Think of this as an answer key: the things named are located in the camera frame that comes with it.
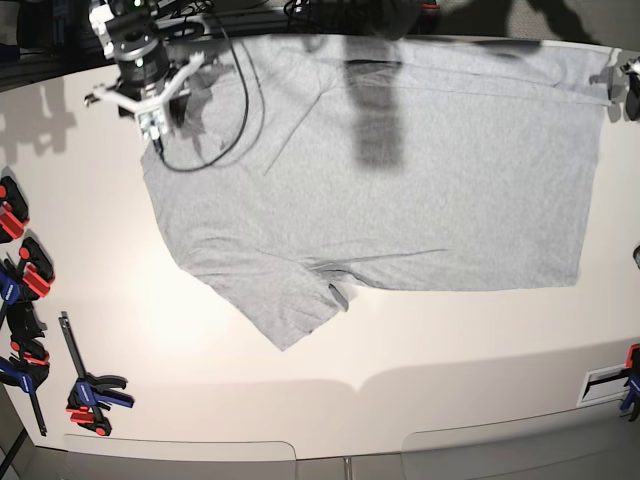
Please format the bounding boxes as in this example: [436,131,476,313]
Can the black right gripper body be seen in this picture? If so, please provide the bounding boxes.
[115,47,170,101]

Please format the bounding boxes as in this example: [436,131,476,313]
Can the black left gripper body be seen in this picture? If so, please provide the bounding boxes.
[589,49,639,121]

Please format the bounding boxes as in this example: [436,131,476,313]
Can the grey T-shirt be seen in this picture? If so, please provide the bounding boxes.
[142,36,612,350]

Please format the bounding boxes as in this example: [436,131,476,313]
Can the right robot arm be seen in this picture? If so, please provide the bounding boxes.
[85,1,205,104]

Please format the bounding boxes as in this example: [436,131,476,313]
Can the red black clamp upper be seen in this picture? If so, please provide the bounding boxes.
[1,175,29,244]

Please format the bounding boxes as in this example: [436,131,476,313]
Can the red black clamp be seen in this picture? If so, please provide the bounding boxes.
[1,175,29,244]
[18,237,55,301]

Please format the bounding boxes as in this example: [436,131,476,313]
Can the blue black clamp left edge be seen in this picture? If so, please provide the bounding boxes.
[0,258,25,323]

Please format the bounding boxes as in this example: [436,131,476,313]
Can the blue clamp right edge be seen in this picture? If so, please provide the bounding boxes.
[619,344,640,422]

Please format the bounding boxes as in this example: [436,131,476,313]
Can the black clamp lower left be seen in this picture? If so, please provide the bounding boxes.
[1,302,50,437]

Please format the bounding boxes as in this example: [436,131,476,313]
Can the white label sticker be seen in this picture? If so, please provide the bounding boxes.
[577,365,629,407]

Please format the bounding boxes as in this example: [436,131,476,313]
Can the blue bar clamp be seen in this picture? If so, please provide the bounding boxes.
[59,312,135,437]

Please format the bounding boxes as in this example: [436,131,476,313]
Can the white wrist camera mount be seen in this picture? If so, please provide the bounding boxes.
[84,52,205,150]

